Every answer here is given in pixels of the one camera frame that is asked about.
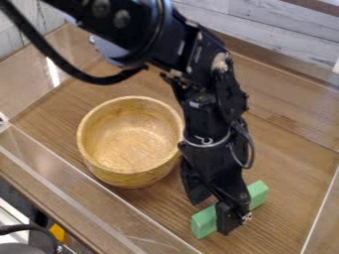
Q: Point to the yellow and black device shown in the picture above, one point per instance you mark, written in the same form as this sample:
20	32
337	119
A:
51	245

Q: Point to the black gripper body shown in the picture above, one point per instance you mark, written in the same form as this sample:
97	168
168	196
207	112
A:
227	156

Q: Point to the brown wooden bowl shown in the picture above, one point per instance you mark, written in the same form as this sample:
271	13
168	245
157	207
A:
127	139

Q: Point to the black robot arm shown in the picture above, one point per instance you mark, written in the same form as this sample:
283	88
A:
139	32

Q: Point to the green rectangular block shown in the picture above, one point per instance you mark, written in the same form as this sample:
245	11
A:
204	220

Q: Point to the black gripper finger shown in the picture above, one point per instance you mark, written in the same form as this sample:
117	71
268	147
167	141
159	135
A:
229	217
195	179

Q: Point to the clear acrylic front wall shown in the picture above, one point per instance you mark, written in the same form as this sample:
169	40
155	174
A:
96	216

